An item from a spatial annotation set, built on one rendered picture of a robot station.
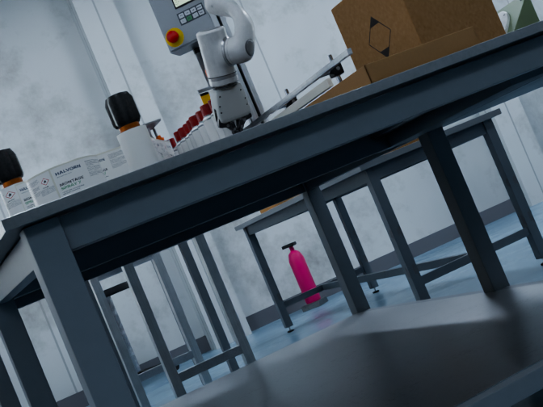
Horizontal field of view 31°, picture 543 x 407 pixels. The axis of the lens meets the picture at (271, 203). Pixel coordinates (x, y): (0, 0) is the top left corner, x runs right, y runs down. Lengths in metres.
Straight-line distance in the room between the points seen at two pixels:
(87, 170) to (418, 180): 5.98
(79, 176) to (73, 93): 5.15
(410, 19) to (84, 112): 5.58
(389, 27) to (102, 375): 1.17
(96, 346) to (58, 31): 6.35
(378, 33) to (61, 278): 1.13
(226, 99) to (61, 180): 0.53
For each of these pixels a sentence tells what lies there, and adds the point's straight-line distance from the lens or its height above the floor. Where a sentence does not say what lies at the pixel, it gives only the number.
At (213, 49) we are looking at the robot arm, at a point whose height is 1.18.
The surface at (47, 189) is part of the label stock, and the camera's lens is 2.60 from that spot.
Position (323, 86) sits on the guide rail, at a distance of 2.19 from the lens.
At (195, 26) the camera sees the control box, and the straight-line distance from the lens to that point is 3.08.
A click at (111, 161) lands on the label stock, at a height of 1.03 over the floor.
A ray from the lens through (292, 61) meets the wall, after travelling 8.19.
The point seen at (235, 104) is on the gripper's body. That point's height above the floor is 1.02.
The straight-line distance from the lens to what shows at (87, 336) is 1.60.
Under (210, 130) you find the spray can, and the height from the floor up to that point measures 1.00.
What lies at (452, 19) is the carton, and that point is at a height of 0.94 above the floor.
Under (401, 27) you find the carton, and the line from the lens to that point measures 2.34.
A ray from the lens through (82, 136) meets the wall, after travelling 7.65.
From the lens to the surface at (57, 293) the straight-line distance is 1.60.
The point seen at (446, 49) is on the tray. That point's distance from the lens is 1.94.
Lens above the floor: 0.65
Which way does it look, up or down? 2 degrees up
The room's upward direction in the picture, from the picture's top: 23 degrees counter-clockwise
